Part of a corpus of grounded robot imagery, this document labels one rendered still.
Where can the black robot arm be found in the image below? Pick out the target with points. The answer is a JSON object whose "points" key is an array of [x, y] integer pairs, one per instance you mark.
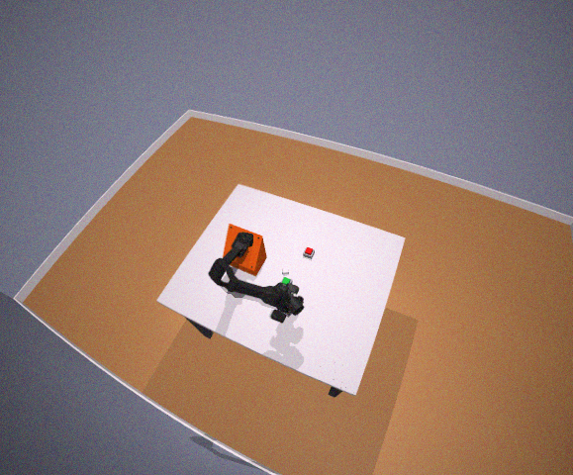
{"points": [[269, 295]]}

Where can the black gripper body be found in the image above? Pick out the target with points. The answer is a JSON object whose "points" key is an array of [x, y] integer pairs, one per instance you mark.
{"points": [[277, 315]]}

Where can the red button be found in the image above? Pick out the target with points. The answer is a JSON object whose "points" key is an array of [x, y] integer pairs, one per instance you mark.
{"points": [[309, 252]]}

